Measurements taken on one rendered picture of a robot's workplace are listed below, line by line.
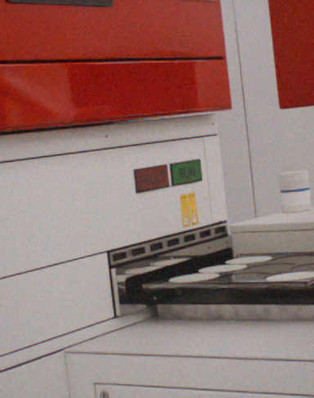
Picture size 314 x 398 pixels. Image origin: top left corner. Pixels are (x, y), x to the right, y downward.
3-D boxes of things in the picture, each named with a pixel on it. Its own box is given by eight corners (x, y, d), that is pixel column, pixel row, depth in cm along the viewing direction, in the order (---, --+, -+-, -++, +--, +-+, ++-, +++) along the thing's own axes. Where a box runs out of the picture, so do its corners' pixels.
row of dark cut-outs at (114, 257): (108, 266, 211) (107, 252, 211) (225, 233, 247) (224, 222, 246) (111, 265, 210) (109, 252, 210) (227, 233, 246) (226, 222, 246)
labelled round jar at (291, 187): (277, 213, 262) (273, 174, 262) (290, 209, 268) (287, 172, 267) (303, 212, 258) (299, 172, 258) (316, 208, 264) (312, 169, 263)
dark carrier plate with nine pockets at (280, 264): (150, 286, 214) (149, 283, 213) (238, 258, 242) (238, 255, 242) (307, 284, 194) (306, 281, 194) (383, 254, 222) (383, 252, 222)
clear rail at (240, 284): (141, 290, 213) (140, 283, 213) (145, 288, 214) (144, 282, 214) (311, 289, 191) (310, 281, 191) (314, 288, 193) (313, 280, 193)
